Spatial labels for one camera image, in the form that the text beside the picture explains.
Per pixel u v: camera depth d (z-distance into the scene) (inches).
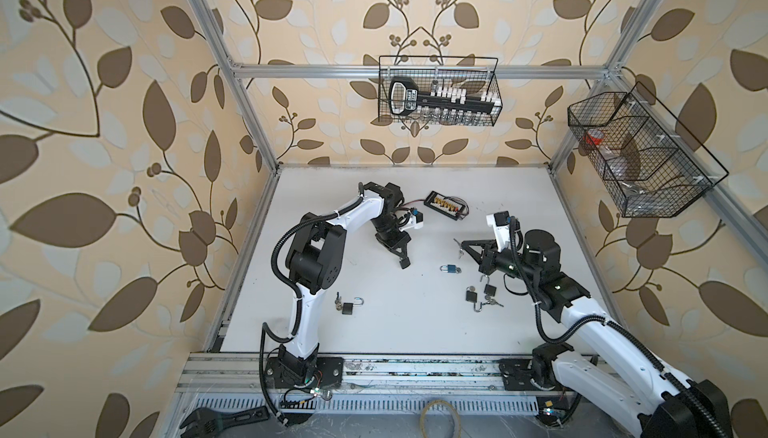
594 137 34.2
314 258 21.4
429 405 27.8
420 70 35.3
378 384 29.0
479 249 28.2
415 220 34.0
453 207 41.5
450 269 36.6
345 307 33.4
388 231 31.8
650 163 28.7
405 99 33.3
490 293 34.2
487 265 26.3
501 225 26.4
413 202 43.4
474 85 36.9
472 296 34.2
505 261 26.8
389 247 32.9
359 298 34.2
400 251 35.0
